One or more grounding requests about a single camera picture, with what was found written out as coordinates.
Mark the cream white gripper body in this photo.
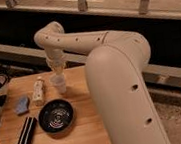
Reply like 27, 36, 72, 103
46, 49, 66, 72

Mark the translucent white ceramic cup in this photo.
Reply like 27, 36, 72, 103
49, 73, 66, 94

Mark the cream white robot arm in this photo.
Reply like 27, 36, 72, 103
34, 22, 171, 144

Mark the white squeeze bottle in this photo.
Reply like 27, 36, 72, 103
32, 77, 45, 106

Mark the black patterned bowl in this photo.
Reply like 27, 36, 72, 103
38, 99, 74, 134

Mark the wooden table board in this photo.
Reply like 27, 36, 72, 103
0, 67, 111, 144

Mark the black white striped box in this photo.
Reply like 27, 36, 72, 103
17, 117, 37, 144

